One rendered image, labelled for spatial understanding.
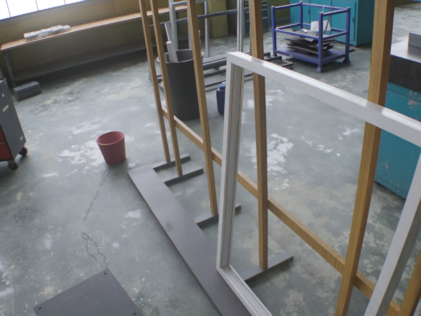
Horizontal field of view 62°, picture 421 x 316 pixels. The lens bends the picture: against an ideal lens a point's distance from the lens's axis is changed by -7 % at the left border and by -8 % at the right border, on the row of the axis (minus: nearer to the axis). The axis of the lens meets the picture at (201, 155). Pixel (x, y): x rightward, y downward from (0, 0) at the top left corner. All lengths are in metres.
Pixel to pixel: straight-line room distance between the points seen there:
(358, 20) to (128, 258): 6.27
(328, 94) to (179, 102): 3.43
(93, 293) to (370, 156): 1.16
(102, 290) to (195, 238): 1.40
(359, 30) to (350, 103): 6.54
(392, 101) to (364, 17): 4.92
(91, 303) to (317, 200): 2.22
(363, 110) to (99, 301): 1.17
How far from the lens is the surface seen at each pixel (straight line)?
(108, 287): 1.55
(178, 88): 4.56
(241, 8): 6.48
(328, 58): 6.41
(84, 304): 1.53
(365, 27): 7.93
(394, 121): 1.19
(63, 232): 3.33
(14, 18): 8.19
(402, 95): 3.01
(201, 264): 2.63
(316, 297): 2.51
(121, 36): 8.64
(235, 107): 1.96
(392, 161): 3.23
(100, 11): 8.48
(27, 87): 7.13
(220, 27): 9.10
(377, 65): 1.27
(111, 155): 3.98
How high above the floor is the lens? 1.96
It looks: 30 degrees down
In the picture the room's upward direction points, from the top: 7 degrees counter-clockwise
